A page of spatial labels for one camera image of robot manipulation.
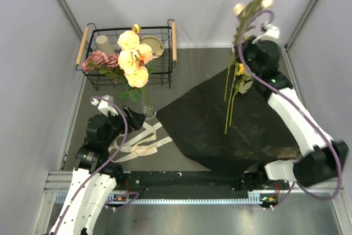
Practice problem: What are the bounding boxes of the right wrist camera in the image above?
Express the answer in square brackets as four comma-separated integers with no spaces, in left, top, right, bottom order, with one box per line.
[259,24,281,42]

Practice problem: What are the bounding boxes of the peach peony flower stem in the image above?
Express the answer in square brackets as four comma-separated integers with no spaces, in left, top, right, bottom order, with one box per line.
[117,24,153,102]

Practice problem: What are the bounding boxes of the small cream rosebud stem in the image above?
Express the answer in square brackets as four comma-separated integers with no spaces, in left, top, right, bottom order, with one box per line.
[224,0,277,102]

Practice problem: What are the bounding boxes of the clear glass vase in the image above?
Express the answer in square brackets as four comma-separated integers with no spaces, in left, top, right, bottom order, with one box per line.
[143,91,156,120]

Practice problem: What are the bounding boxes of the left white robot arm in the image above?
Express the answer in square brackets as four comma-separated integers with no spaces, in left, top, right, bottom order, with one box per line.
[49,106,145,234]

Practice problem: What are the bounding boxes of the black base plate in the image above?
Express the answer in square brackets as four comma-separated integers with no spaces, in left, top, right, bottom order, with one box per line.
[113,171,278,191]

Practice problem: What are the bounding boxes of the yellow gold plate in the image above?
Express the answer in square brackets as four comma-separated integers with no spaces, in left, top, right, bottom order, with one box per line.
[140,36,164,59]

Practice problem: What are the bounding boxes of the black wrapping paper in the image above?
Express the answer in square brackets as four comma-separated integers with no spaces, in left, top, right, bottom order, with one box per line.
[157,70,300,176]

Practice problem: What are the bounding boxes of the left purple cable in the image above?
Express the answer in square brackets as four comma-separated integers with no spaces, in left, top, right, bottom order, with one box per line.
[51,96,140,235]

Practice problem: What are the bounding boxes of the flower bouquet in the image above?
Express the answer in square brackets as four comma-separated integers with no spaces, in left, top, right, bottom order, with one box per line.
[224,62,253,134]

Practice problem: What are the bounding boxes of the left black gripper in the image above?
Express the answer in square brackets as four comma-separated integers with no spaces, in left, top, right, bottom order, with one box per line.
[103,105,147,146]

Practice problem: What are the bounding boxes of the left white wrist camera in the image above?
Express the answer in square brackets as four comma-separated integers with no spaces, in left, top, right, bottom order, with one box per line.
[91,99,119,117]

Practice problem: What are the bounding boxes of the cream ribbon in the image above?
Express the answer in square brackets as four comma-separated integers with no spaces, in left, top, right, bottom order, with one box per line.
[112,122,173,163]

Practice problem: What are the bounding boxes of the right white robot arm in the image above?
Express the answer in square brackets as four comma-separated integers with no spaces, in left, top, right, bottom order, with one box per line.
[242,36,349,189]

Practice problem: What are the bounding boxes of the grey cable duct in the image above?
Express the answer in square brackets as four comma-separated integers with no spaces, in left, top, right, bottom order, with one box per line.
[54,193,278,205]

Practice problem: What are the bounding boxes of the black wire basket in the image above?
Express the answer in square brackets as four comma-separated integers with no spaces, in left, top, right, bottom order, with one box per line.
[76,19,177,94]

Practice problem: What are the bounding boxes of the pink rose stem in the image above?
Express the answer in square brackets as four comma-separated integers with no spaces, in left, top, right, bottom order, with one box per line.
[81,51,127,84]

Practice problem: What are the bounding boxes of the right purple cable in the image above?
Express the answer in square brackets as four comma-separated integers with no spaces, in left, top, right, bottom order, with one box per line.
[238,9,344,200]

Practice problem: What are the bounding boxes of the purple cable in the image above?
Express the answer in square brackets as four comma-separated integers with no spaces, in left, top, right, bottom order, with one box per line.
[51,96,140,235]
[238,9,344,200]

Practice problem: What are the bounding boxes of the beige paper cup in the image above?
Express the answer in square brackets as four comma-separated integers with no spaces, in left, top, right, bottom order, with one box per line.
[96,35,116,56]

